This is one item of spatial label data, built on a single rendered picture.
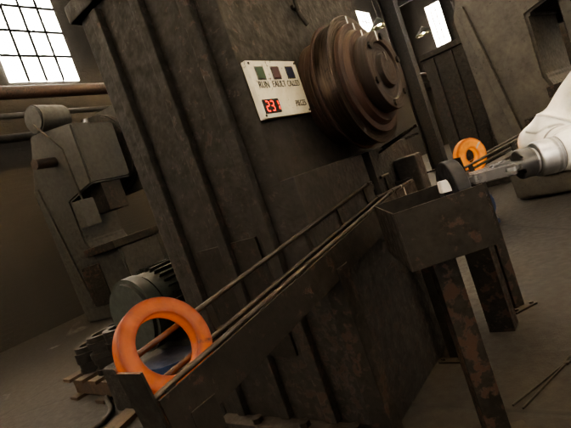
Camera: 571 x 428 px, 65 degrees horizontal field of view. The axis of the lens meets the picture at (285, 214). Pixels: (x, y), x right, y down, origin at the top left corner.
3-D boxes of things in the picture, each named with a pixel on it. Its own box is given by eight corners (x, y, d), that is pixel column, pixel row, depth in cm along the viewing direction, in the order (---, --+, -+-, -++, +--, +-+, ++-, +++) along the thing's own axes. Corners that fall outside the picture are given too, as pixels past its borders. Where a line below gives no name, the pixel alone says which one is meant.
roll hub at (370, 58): (371, 115, 149) (344, 34, 147) (402, 109, 171) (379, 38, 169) (386, 109, 145) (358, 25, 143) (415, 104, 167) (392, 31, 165)
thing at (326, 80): (342, 157, 148) (294, 19, 145) (395, 138, 185) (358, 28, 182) (358, 151, 144) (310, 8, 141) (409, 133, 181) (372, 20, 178)
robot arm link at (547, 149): (550, 171, 116) (527, 178, 116) (541, 137, 115) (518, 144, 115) (571, 171, 107) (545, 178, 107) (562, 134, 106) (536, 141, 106)
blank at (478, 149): (472, 181, 197) (477, 180, 194) (446, 161, 193) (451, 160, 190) (487, 151, 200) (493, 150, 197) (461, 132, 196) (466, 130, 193)
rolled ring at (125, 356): (165, 278, 89) (159, 285, 91) (93, 340, 75) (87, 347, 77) (231, 343, 89) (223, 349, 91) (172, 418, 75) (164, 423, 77)
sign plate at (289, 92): (260, 121, 134) (240, 63, 133) (307, 114, 154) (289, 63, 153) (266, 118, 133) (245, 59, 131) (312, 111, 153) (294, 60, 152)
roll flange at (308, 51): (317, 166, 154) (272, 33, 151) (374, 146, 191) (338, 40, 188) (342, 157, 148) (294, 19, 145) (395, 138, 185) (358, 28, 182)
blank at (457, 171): (453, 165, 103) (466, 160, 103) (430, 160, 119) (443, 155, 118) (466, 228, 106) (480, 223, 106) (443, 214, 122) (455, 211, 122)
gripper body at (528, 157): (545, 175, 107) (507, 186, 108) (528, 175, 116) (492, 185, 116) (538, 144, 107) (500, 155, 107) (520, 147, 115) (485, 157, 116)
